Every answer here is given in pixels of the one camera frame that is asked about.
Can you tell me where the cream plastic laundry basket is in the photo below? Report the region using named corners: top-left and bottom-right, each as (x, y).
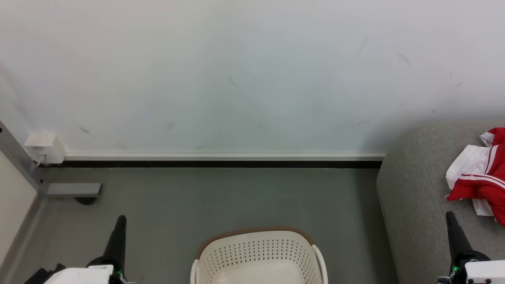
top-left (190, 226), bottom-right (329, 284)

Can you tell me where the grey fabric sofa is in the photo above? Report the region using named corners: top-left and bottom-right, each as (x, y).
top-left (376, 120), bottom-right (505, 284)

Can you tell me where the white wall socket box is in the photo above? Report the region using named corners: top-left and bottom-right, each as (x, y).
top-left (24, 132), bottom-right (67, 164)

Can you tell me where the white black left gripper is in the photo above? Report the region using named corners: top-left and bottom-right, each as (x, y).
top-left (43, 215), bottom-right (130, 284)

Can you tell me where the white and black baseboard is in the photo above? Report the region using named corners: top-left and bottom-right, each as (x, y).
top-left (64, 152), bottom-right (386, 169)

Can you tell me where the grey metal table leg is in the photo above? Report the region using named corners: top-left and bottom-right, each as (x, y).
top-left (0, 121), bottom-right (103, 198)

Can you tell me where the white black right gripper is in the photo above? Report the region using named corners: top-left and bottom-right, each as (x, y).
top-left (446, 211), bottom-right (505, 284)

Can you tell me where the red and white garment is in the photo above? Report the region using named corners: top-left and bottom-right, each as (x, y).
top-left (445, 127), bottom-right (505, 227)

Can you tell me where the cream partition panel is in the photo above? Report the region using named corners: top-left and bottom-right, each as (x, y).
top-left (0, 152), bottom-right (39, 265)

